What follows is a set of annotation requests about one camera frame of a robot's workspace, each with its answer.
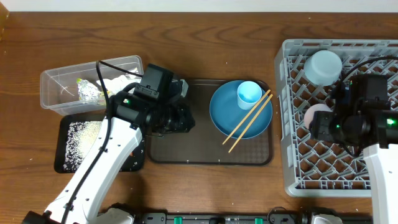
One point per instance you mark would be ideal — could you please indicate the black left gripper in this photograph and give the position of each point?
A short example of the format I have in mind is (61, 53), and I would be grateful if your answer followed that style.
(186, 121)

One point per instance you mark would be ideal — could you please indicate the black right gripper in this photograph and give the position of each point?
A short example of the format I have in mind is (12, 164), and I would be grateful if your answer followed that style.
(319, 126)

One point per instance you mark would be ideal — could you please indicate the pink cup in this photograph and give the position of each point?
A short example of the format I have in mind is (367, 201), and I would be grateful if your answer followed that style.
(309, 114)

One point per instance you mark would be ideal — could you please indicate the dark blue plate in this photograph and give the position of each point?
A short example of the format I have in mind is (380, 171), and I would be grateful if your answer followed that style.
(226, 114)

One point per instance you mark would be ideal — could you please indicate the light blue bowl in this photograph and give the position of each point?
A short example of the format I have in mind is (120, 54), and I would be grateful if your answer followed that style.
(323, 68)

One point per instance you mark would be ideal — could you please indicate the wooden chopstick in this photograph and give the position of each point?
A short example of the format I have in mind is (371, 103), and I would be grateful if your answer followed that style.
(245, 117)
(250, 124)

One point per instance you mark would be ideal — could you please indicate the white napkin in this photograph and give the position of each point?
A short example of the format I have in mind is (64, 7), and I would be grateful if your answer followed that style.
(116, 84)

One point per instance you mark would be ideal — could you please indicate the yellow snack wrapper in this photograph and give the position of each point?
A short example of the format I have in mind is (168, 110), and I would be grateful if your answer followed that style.
(101, 99)

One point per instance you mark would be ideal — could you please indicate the light blue cup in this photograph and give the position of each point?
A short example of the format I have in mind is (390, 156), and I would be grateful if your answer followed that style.
(248, 94)

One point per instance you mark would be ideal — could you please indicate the aluminium foil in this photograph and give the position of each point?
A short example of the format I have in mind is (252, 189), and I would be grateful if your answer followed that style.
(87, 91)

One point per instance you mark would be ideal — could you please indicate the white rice pile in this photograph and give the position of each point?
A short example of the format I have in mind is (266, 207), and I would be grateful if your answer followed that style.
(80, 137)

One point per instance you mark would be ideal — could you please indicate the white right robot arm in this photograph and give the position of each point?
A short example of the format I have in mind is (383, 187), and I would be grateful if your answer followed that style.
(362, 118)

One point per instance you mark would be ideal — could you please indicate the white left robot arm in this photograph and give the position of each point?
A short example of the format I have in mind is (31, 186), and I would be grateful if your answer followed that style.
(154, 104)

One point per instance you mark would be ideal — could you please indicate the grey dishwasher rack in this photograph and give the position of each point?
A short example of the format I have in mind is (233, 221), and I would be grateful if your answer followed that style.
(317, 168)

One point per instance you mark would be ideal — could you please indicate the black waste tray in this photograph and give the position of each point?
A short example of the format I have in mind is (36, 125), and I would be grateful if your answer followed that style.
(62, 136)

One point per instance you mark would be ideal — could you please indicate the brown serving tray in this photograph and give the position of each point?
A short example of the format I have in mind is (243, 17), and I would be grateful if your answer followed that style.
(205, 144)

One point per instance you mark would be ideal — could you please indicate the clear plastic bin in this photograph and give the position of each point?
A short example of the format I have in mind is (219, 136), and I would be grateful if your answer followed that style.
(59, 90)

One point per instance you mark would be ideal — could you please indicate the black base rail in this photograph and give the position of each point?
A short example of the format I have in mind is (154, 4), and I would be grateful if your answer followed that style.
(275, 215)

